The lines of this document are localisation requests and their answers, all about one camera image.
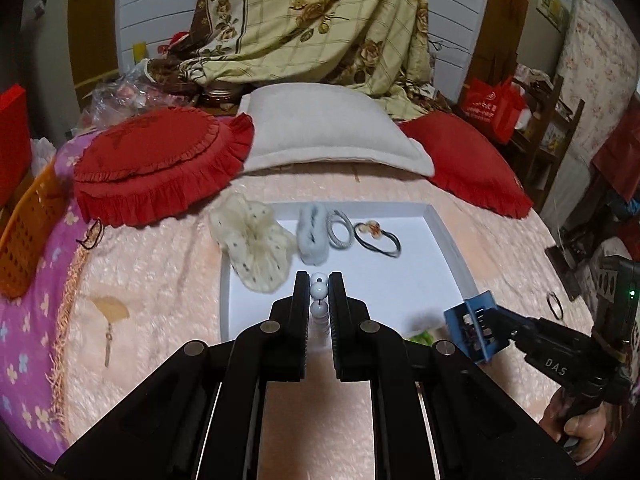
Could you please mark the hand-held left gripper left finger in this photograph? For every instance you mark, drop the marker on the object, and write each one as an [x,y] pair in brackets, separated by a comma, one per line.
[301,320]

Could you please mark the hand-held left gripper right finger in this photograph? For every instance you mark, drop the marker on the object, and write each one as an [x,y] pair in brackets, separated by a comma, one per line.
[336,320]

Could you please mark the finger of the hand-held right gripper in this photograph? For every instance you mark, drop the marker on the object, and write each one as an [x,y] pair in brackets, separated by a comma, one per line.
[505,325]
[459,327]

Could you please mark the white shallow box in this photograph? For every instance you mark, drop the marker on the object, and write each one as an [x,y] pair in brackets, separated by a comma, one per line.
[395,290]

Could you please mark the person's right forearm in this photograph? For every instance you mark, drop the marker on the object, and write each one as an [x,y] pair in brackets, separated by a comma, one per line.
[625,440]

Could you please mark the person's right hand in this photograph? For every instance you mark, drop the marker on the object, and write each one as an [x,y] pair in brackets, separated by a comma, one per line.
[580,430]

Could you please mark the green small item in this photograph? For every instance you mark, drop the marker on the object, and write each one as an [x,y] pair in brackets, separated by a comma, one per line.
[420,337]

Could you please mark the pale blue fuzzy scrunchie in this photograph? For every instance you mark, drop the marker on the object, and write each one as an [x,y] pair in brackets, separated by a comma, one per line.
[312,237]

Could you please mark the cream dotted scrunchie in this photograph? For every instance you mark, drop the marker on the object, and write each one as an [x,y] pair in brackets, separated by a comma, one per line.
[255,245]

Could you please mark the pink fuzzy blanket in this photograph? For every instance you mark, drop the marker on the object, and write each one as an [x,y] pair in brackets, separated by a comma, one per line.
[165,300]

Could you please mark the red pillow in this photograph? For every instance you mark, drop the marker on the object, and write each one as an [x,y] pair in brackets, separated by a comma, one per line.
[465,160]

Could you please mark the wooden shelf rack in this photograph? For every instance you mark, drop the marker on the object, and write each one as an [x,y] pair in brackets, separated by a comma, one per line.
[545,145]

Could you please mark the beige pillow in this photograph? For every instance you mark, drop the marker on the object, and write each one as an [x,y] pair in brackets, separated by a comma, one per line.
[320,130]

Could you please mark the yellow leaf pendant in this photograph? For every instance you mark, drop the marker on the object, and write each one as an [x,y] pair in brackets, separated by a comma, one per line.
[110,310]

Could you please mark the red frilled cushion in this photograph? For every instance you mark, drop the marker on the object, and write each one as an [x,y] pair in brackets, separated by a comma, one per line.
[160,160]

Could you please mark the red shopping bag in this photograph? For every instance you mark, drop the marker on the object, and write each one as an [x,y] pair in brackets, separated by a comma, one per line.
[492,107]

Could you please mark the purple flowered blanket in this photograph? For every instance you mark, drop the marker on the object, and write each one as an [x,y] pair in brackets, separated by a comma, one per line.
[25,340]

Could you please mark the floral mattress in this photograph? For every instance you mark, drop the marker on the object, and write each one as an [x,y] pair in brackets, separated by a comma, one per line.
[600,60]

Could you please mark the orange plastic basket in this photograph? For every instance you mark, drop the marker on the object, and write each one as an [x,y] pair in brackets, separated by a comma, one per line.
[30,240]

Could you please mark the clear plastic bag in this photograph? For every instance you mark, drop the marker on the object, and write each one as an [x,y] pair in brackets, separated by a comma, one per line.
[125,95]

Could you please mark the floral checked quilt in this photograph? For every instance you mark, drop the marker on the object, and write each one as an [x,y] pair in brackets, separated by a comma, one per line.
[310,25]

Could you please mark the white headboard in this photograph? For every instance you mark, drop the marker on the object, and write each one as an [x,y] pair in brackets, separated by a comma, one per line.
[160,20]

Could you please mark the red box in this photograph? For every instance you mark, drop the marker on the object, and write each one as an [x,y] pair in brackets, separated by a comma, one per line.
[12,145]

